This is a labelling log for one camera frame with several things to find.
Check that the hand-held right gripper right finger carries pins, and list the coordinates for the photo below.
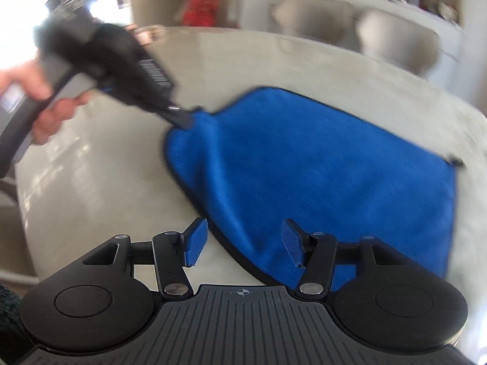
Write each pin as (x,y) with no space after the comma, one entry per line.
(292,245)

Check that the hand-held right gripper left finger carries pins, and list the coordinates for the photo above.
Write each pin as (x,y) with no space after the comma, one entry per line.
(195,245)

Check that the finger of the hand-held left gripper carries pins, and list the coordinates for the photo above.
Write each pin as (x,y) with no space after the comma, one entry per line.
(179,116)

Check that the blue towel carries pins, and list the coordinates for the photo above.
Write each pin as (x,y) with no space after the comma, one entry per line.
(315,175)

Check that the person's left hand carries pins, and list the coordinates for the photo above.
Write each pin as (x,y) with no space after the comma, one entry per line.
(38,102)

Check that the red object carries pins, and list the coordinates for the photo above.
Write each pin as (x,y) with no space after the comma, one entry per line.
(207,9)

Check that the beige upholstered chair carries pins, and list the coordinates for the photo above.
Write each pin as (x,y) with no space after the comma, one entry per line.
(399,40)
(315,19)

